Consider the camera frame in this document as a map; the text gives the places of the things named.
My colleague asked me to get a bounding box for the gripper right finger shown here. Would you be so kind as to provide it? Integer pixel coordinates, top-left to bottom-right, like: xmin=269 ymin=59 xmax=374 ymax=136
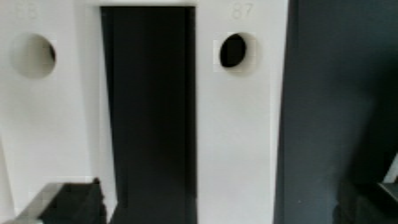
xmin=335 ymin=182 xmax=398 ymax=224

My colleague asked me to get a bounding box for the white chair back frame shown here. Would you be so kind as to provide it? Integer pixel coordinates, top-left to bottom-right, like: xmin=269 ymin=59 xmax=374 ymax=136
xmin=0 ymin=0 xmax=290 ymax=224

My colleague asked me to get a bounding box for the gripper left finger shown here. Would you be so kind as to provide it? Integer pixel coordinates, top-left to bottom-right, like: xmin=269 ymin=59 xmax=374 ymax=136
xmin=15 ymin=179 xmax=107 ymax=224

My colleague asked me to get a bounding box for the white U-shaped fence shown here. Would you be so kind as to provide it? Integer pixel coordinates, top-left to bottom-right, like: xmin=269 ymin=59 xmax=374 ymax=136
xmin=383 ymin=161 xmax=398 ymax=183

